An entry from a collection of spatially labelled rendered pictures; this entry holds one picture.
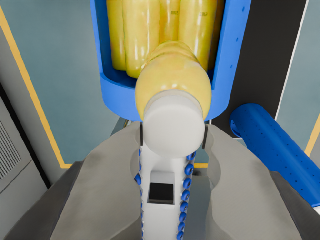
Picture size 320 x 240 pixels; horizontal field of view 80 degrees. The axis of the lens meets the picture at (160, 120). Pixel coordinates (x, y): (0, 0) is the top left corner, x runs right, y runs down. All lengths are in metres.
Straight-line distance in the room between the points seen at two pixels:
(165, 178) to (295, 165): 0.61
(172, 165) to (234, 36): 0.58
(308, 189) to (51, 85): 1.84
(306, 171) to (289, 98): 0.94
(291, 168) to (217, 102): 0.76
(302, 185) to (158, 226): 0.69
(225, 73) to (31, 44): 1.68
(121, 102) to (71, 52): 1.41
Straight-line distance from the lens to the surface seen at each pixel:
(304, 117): 2.07
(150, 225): 1.13
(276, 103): 1.70
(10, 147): 2.16
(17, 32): 1.92
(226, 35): 0.32
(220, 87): 0.35
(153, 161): 0.80
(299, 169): 1.07
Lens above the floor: 1.52
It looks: 60 degrees down
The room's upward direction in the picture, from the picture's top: 173 degrees counter-clockwise
